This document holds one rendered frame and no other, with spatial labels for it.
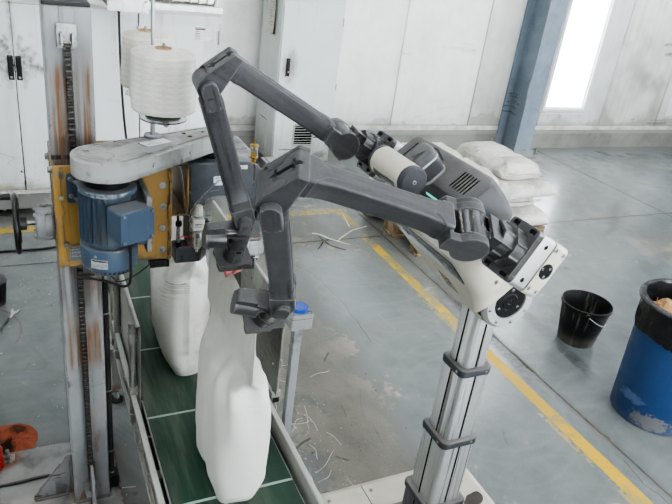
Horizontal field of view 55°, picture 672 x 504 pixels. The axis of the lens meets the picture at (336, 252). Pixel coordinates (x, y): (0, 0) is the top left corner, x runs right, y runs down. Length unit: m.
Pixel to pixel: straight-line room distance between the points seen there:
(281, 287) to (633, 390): 2.46
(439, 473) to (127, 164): 1.27
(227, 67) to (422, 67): 5.58
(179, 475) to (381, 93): 5.24
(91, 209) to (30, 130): 2.97
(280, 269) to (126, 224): 0.53
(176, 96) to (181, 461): 1.21
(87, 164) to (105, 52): 2.96
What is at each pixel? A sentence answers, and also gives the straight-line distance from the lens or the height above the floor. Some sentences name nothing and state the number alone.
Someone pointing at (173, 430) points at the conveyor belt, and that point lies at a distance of 2.43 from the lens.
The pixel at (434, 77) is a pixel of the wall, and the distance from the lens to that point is 7.18.
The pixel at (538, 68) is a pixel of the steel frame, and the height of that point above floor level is 1.00.
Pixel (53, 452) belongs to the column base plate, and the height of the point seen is 0.02.
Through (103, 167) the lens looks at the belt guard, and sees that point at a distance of 1.73.
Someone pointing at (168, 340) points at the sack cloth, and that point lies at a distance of 2.61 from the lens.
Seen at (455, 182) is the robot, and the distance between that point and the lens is 1.50.
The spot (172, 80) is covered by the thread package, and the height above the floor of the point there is 1.63.
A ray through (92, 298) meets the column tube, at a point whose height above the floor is 0.88.
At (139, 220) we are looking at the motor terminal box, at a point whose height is 1.28.
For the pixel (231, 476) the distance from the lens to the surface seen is 2.07.
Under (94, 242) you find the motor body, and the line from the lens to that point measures 1.84.
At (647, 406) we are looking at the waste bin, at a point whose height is 0.14.
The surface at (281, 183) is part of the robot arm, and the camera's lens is 1.11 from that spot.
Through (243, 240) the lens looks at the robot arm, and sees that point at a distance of 1.80.
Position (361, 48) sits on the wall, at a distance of 6.68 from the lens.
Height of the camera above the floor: 2.00
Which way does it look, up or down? 26 degrees down
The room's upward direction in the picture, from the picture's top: 8 degrees clockwise
